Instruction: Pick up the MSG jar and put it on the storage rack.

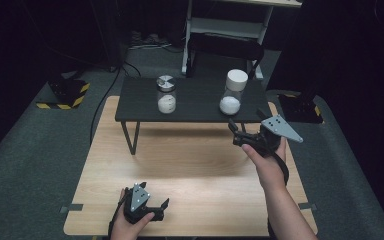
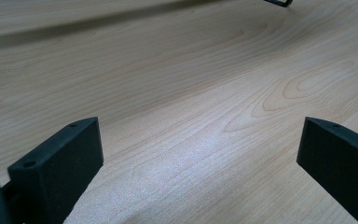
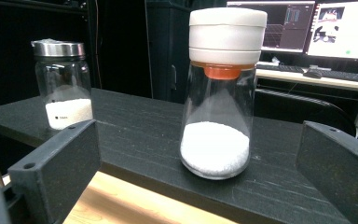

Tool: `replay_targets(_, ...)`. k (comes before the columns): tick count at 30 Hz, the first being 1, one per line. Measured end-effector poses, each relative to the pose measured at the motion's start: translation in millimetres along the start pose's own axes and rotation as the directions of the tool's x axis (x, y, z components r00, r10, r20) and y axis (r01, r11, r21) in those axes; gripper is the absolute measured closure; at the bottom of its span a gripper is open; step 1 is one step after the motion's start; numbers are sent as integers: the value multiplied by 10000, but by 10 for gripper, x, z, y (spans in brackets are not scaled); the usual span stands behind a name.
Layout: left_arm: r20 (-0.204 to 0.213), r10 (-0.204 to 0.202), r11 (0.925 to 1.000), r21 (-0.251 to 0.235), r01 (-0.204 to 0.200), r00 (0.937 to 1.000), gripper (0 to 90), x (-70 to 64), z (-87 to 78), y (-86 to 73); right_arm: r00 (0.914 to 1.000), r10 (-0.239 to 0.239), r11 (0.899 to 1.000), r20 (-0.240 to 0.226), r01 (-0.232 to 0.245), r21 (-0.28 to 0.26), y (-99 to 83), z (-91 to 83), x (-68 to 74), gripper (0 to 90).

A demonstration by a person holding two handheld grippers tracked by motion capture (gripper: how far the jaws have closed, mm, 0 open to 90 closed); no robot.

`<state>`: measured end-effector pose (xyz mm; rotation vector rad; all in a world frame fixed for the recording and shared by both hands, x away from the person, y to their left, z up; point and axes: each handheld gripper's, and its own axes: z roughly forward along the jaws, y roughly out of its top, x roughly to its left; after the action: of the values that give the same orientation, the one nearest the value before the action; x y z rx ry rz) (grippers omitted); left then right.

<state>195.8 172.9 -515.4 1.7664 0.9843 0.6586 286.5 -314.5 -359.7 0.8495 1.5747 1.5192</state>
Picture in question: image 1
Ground glass jar with white lid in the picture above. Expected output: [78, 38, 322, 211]
[219, 68, 249, 116]

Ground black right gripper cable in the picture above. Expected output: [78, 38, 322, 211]
[273, 151, 291, 186]

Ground white metal rack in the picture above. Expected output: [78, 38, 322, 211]
[181, 0, 303, 80]

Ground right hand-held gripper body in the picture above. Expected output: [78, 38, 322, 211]
[232, 114, 304, 158]

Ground black yellow striped stand base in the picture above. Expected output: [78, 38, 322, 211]
[277, 92, 325, 125]
[35, 79, 91, 111]

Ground grey tape strip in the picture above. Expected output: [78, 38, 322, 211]
[59, 203, 85, 214]
[297, 201, 318, 211]

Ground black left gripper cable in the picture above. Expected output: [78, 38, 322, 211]
[107, 195, 128, 238]

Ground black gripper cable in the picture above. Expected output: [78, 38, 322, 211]
[273, 151, 291, 186]
[107, 195, 128, 238]

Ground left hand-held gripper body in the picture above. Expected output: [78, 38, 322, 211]
[123, 182, 166, 225]

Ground person's left hand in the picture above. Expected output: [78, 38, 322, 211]
[109, 188, 156, 240]

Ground glass jar with steel lid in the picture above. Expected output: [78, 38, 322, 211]
[156, 74, 178, 115]

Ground bundle of floor cables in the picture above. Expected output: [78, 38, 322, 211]
[127, 30, 184, 54]

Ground black floor cable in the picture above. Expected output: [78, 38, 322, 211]
[89, 60, 143, 146]

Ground black low shelf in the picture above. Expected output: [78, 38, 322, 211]
[114, 77, 274, 156]

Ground person's right hand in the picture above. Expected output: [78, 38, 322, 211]
[240, 137, 288, 192]

